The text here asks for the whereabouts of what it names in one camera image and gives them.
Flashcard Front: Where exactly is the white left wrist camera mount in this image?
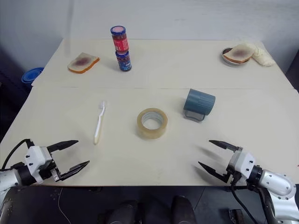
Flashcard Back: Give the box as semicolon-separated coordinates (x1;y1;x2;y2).
23;145;57;184

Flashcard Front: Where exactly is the jam bread slice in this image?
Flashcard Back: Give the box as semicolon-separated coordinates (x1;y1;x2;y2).
222;44;255;63
67;52;100;75

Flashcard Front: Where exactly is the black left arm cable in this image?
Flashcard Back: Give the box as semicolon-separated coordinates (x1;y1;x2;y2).
0;139;34;170

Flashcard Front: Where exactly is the dark brown floor object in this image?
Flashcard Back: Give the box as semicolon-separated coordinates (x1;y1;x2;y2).
228;208;244;224

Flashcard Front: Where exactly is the blue ribbed cup with handle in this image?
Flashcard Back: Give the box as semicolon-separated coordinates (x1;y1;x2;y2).
183;88;216;124

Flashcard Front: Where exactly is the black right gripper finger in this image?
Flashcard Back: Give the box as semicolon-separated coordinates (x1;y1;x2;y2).
198;161;229;184
208;140;242;153

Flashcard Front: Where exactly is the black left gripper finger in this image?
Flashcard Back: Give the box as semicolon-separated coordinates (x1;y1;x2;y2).
58;160;91;182
47;140;79;153

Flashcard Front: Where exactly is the thin white floor wire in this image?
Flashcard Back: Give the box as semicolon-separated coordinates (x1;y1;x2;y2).
57;186;71;224

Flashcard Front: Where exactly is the red label jam jar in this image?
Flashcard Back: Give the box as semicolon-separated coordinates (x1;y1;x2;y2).
110;25;129;52

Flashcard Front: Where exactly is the round metal dish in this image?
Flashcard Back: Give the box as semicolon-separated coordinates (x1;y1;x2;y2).
220;47;252;68

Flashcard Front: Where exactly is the blue label jam jar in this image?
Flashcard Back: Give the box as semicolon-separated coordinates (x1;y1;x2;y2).
115;50;132;72

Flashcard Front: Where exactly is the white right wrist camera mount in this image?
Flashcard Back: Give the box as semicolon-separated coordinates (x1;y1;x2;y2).
229;150;257;181

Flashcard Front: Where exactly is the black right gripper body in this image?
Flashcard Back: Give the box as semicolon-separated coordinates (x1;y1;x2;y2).
223;148;242;185

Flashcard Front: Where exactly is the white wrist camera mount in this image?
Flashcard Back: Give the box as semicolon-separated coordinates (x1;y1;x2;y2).
229;150;257;181
23;145;57;184

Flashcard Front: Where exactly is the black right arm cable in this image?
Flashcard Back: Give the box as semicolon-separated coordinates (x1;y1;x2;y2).
230;179;250;224

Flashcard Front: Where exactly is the white crumpled cloth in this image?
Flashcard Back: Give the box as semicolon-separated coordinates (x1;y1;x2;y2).
237;43;276;67

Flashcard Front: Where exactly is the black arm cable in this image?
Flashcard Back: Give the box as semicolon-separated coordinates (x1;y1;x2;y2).
230;179;250;224
0;139;34;170

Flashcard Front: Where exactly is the clear packing tape roll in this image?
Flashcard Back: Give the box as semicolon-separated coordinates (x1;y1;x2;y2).
136;107;168;140

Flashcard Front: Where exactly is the white toothbrush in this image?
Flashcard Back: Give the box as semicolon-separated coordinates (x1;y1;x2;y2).
93;100;107;146

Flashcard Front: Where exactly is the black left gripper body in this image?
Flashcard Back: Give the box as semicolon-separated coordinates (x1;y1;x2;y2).
40;149;63;183

